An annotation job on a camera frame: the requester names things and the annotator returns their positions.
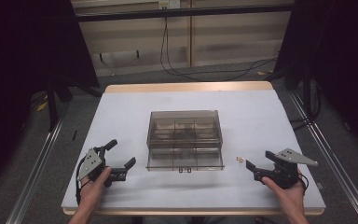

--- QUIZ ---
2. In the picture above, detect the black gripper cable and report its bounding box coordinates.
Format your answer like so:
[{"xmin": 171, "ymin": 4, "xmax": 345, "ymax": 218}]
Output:
[
  {"xmin": 297, "ymin": 173, "xmax": 310, "ymax": 192},
  {"xmin": 75, "ymin": 155, "xmax": 91, "ymax": 206}
]

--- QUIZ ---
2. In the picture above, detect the person's left hand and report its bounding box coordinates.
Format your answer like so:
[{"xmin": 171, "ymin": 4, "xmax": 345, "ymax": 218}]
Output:
[{"xmin": 79, "ymin": 166, "xmax": 113, "ymax": 208}]

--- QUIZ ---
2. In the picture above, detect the wooden table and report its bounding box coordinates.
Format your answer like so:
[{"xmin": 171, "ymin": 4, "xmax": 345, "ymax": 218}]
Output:
[{"xmin": 61, "ymin": 80, "xmax": 326, "ymax": 217}]

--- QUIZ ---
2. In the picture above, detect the transparent brown drawer cabinet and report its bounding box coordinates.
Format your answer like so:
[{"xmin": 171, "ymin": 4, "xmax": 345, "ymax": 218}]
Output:
[{"xmin": 145, "ymin": 109, "xmax": 224, "ymax": 151}]

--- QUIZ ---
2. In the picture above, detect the black horizontal bar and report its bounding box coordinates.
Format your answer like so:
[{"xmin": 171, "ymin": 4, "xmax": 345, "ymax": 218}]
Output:
[{"xmin": 74, "ymin": 3, "xmax": 295, "ymax": 23}]

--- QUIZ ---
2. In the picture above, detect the dark curtain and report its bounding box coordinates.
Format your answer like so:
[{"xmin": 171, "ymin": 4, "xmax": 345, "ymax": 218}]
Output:
[
  {"xmin": 0, "ymin": 0, "xmax": 101, "ymax": 198},
  {"xmin": 274, "ymin": 0, "xmax": 358, "ymax": 158}
]

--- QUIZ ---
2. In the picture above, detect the person's right hand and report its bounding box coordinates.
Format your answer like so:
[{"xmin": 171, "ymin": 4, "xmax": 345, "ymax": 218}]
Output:
[{"xmin": 261, "ymin": 169, "xmax": 308, "ymax": 217}]

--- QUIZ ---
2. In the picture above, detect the white table mat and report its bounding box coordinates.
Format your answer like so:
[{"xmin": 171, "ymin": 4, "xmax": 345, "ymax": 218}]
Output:
[{"xmin": 61, "ymin": 90, "xmax": 326, "ymax": 211}]

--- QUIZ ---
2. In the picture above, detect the long black cable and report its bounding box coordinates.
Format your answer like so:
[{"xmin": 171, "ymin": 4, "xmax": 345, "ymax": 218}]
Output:
[
  {"xmin": 158, "ymin": 17, "xmax": 278, "ymax": 82},
  {"xmin": 164, "ymin": 17, "xmax": 278, "ymax": 77}
]

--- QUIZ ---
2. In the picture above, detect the black stand post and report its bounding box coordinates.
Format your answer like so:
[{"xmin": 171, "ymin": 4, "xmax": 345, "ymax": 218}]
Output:
[
  {"xmin": 301, "ymin": 69, "xmax": 313, "ymax": 120},
  {"xmin": 46, "ymin": 73, "xmax": 60, "ymax": 133}
]

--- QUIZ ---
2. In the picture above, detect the metal floor rail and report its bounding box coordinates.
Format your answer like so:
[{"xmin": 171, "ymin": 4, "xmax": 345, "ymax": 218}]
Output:
[
  {"xmin": 288, "ymin": 91, "xmax": 358, "ymax": 224},
  {"xmin": 5, "ymin": 104, "xmax": 70, "ymax": 224}
]

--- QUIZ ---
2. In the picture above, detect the yellow tape strip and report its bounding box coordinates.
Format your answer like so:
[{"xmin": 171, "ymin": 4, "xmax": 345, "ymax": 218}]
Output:
[{"xmin": 35, "ymin": 94, "xmax": 49, "ymax": 113}]

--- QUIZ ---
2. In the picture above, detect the black floor cable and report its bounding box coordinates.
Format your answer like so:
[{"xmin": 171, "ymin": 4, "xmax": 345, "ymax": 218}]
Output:
[{"xmin": 291, "ymin": 87, "xmax": 323, "ymax": 131}]

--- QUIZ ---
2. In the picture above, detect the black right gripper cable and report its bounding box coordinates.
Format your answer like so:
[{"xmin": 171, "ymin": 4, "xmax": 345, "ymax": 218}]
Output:
[{"xmin": 297, "ymin": 173, "xmax": 310, "ymax": 192}]

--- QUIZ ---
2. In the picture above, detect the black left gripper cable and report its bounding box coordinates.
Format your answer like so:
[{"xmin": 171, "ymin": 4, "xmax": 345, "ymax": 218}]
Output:
[{"xmin": 75, "ymin": 155, "xmax": 91, "ymax": 206}]

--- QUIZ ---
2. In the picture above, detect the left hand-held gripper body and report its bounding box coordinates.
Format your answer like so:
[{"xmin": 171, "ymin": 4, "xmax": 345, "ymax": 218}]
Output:
[{"xmin": 76, "ymin": 146, "xmax": 129, "ymax": 189}]

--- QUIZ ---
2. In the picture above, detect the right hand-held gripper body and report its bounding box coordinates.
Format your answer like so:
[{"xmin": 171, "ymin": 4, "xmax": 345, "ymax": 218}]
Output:
[{"xmin": 254, "ymin": 147, "xmax": 319, "ymax": 190}]

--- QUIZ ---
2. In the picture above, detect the transparent brown drawer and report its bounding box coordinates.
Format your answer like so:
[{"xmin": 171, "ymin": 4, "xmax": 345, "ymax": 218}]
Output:
[{"xmin": 145, "ymin": 147, "xmax": 226, "ymax": 174}]

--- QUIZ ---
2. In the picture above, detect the white wall socket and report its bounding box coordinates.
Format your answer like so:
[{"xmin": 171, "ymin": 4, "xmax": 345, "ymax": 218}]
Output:
[{"xmin": 158, "ymin": 0, "xmax": 182, "ymax": 10}]

